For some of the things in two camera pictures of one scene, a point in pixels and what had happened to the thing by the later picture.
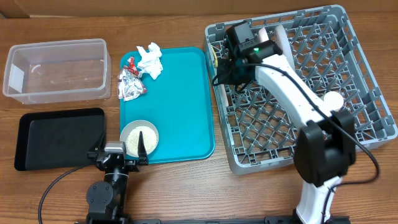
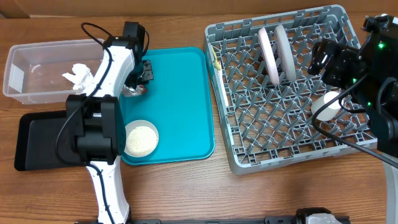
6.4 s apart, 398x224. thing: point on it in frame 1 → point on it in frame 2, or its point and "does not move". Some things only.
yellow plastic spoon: (216, 60) does not move
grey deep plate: (281, 37) does not move
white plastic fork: (224, 95) does not move
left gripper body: (132, 165) → (142, 73)
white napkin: (150, 63) → (82, 78)
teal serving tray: (178, 102) does not move
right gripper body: (229, 71) → (341, 68)
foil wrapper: (130, 86) does not move
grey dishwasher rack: (256, 130) does not move
